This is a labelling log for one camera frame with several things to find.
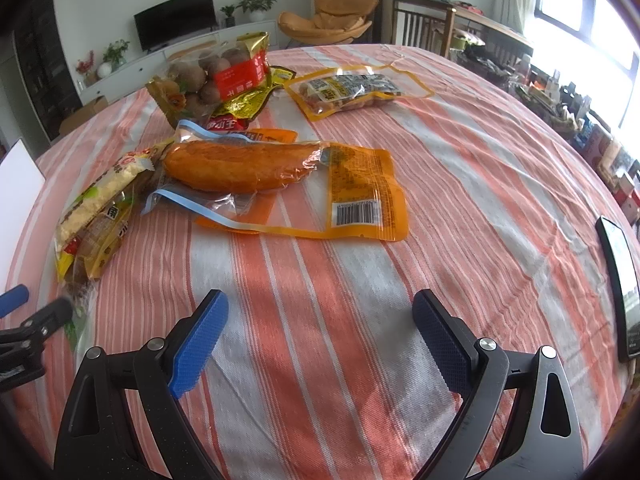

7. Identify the large potted plant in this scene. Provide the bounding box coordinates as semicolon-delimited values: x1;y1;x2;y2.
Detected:
234;0;281;23

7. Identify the bag of brown round nuts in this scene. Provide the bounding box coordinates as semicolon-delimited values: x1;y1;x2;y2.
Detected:
145;31;273;118

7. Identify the green flower bouquet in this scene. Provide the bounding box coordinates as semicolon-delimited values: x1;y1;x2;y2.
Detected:
102;39;130;68

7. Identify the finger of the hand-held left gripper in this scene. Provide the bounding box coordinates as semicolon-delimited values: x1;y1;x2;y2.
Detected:
0;298;74;361
0;285;30;319

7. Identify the yellow-edged clear snack packet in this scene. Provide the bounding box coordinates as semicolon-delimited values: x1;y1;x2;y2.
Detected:
283;64;436;122

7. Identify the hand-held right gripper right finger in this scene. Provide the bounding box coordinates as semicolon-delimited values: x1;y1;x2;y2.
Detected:
411;288;583;480

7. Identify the green round container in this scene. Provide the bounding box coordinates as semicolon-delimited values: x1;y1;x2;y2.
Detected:
450;30;483;53

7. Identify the orange snack packet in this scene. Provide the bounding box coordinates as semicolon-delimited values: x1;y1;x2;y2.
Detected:
194;129;410;242

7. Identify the dark bookshelf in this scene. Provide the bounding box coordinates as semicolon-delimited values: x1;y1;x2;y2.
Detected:
12;0;83;143

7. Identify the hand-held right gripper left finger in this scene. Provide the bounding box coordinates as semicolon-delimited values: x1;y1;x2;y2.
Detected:
52;289;231;480

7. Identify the wicker basket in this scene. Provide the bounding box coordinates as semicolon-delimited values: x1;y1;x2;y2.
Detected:
515;82;576;131

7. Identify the white television cabinet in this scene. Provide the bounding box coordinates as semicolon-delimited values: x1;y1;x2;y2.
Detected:
77;20;278;106

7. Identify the dark wooden railed crib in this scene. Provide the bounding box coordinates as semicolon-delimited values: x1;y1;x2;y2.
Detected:
391;0;453;51

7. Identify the red flower bouquet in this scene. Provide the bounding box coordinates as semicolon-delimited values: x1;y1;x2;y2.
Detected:
75;51;97;86

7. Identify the white cardboard box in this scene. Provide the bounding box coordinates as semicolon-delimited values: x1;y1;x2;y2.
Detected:
0;137;46;291

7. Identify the black smartphone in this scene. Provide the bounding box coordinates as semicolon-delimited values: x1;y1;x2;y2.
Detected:
595;215;640;363

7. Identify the wooden stool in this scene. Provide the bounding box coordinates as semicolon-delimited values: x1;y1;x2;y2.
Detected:
165;40;221;63

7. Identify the pale yellow cracker packet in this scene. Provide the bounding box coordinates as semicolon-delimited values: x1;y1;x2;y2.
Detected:
54;141;173;281

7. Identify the black television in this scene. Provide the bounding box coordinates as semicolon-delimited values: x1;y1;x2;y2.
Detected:
133;0;218;52

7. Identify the gold foil snack packet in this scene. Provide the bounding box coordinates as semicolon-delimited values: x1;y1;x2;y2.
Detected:
207;65;296;133

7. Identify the brown cardboard box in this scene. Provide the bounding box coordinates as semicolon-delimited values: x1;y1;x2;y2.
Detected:
59;95;108;136

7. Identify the orange lounge chair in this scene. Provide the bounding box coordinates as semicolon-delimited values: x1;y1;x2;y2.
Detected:
277;0;380;50

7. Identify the row of small colourful boxes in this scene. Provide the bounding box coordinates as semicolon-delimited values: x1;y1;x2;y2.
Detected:
570;105;640;221

